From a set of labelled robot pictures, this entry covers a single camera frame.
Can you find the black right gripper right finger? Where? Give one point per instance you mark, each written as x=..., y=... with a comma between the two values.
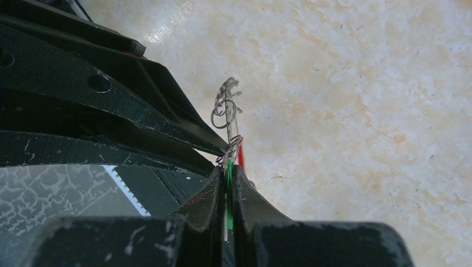
x=266, y=237

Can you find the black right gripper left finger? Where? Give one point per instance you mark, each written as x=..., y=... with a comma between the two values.
x=189, y=236

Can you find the green key tag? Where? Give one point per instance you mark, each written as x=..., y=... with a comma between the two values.
x=229, y=183

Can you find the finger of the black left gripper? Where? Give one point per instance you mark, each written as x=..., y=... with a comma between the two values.
x=48, y=52
x=40, y=130

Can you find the large metal keyring red grip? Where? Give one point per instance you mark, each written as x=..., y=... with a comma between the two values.
x=224, y=117

